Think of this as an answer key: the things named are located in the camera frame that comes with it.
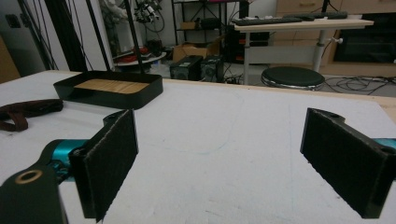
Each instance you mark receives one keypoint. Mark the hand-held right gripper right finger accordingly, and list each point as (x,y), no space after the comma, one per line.
(348,165)

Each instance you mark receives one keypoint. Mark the black equipment box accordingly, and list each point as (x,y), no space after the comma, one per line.
(212,69)
(186,68)

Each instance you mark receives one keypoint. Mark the round black stool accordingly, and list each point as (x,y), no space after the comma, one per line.
(292,77)

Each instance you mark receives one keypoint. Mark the black computer tower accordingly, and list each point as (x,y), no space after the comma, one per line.
(246,46)

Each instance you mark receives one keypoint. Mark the black metal shelf rack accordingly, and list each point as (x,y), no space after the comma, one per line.
(199,21)

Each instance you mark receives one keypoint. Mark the light wooden desk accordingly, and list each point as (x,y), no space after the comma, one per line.
(306,31)

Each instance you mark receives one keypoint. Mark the wooden cabinet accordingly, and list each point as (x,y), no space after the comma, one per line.
(339,37)

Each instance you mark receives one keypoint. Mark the black tray with wooden bottom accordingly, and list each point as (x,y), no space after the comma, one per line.
(109,88)

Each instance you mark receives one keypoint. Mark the white cloth table cover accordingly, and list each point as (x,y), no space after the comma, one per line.
(218,149)

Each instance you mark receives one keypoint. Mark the cardboard box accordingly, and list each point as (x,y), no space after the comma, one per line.
(194,49)

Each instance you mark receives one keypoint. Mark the black stand pole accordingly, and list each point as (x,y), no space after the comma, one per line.
(99,34)
(134,35)

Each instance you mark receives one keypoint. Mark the black keyboard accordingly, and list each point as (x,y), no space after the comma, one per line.
(266,20)
(323,15)

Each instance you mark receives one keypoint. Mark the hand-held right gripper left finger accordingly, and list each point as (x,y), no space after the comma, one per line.
(107,161)

